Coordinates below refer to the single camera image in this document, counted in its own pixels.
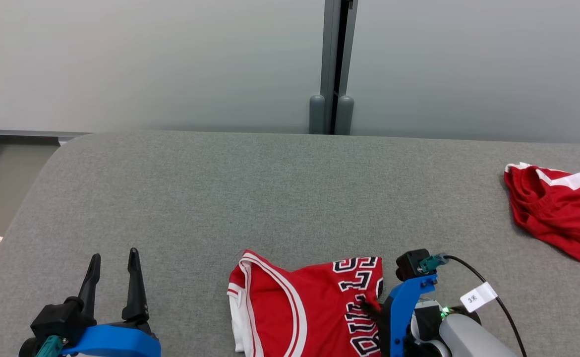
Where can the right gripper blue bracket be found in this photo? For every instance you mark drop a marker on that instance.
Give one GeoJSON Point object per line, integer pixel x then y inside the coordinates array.
{"type": "Point", "coordinates": [400, 317]}

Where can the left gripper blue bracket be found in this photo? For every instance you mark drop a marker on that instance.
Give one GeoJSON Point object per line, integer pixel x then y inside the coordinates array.
{"type": "Point", "coordinates": [111, 342]}

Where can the red white basketball jersey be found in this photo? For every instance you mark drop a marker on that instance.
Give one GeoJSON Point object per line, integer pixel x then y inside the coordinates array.
{"type": "Point", "coordinates": [315, 307]}

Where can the red shorts white stripe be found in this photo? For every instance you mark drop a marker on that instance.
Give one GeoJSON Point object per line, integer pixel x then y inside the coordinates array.
{"type": "Point", "coordinates": [562, 218]}

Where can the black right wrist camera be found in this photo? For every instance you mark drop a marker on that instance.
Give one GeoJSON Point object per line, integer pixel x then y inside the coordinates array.
{"type": "Point", "coordinates": [409, 265]}

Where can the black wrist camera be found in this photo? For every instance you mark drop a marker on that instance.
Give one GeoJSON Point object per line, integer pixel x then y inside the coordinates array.
{"type": "Point", "coordinates": [409, 265]}
{"type": "Point", "coordinates": [54, 317]}

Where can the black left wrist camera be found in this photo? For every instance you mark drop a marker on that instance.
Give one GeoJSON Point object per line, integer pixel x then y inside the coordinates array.
{"type": "Point", "coordinates": [54, 317]}

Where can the grey metal partition post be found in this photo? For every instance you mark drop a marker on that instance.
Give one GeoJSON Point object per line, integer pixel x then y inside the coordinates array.
{"type": "Point", "coordinates": [332, 59]}

